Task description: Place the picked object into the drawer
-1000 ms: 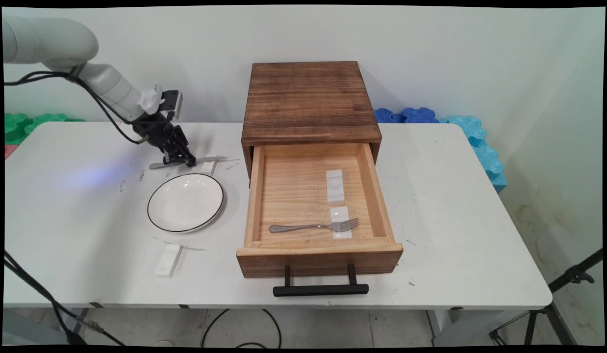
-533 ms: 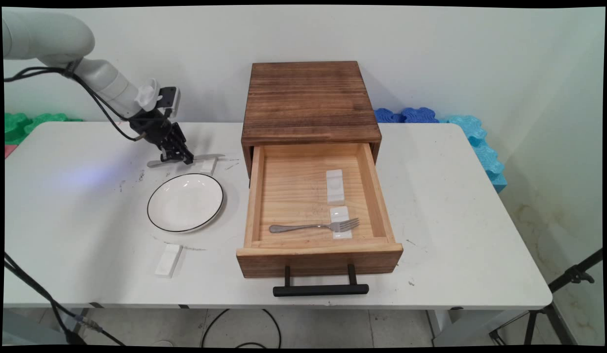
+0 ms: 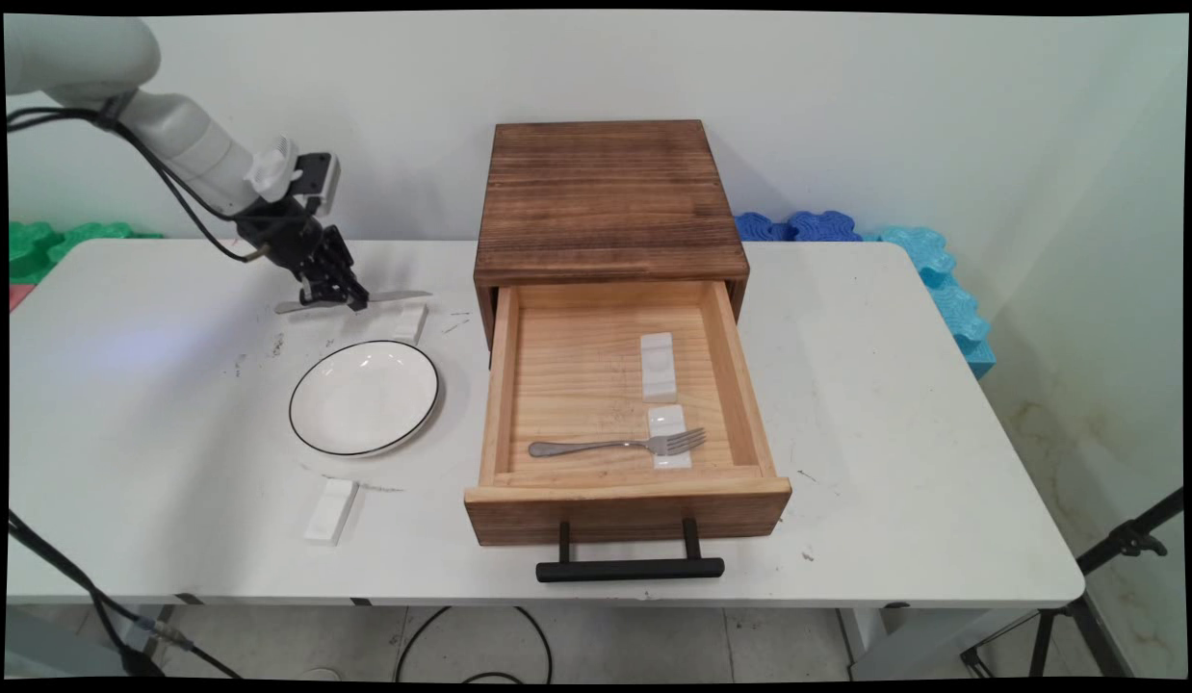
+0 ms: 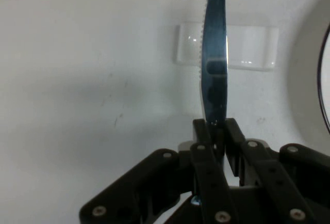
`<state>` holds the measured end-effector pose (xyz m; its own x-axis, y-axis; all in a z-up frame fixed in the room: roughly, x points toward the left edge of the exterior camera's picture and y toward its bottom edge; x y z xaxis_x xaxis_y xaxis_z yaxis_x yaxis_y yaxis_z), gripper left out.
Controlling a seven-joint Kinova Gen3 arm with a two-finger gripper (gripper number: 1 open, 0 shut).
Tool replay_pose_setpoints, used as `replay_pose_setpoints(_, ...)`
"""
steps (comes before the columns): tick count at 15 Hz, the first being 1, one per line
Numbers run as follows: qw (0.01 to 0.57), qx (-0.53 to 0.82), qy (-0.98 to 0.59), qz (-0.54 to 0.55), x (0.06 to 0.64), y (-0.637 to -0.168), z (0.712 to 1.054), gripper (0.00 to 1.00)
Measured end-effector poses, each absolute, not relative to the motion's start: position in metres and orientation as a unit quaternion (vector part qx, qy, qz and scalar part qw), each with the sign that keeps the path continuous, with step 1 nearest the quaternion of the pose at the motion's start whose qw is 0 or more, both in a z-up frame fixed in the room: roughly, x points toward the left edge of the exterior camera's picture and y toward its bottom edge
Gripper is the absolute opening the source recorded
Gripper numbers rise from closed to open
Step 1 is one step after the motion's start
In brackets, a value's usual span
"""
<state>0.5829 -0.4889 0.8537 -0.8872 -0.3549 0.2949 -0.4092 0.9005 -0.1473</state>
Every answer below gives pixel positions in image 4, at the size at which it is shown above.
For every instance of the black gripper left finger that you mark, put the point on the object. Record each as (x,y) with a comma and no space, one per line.
(206,162)

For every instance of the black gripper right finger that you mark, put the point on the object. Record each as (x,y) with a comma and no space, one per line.
(268,167)

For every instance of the silver table knife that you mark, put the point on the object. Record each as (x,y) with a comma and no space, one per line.
(215,53)

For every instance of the white bowl with black rim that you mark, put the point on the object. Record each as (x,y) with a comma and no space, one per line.
(327,79)

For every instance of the white cutlery rest block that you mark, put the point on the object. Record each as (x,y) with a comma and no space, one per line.
(247,46)

